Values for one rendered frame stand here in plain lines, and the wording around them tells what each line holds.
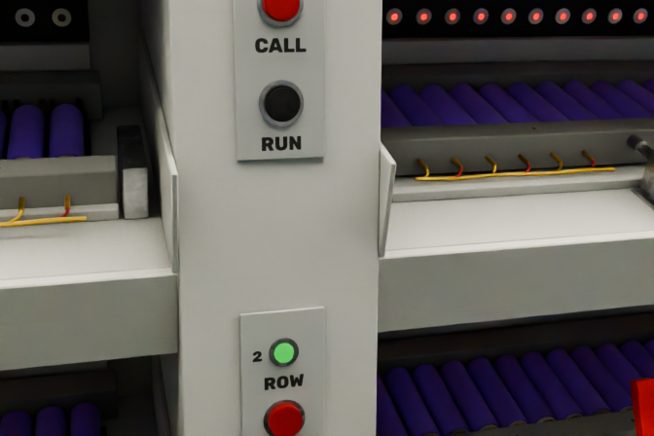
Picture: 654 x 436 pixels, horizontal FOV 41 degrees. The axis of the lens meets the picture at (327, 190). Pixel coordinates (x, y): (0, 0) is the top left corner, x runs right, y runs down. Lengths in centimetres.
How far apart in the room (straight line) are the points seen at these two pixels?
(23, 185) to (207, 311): 11
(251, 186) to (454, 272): 11
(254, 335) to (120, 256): 7
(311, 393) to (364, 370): 3
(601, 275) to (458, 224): 8
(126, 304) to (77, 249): 4
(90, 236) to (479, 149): 22
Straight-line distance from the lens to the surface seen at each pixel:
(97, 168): 43
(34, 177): 43
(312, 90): 39
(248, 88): 38
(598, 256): 47
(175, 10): 38
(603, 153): 54
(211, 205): 39
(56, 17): 55
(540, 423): 59
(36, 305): 40
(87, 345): 42
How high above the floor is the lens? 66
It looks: 12 degrees down
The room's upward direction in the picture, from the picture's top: straight up
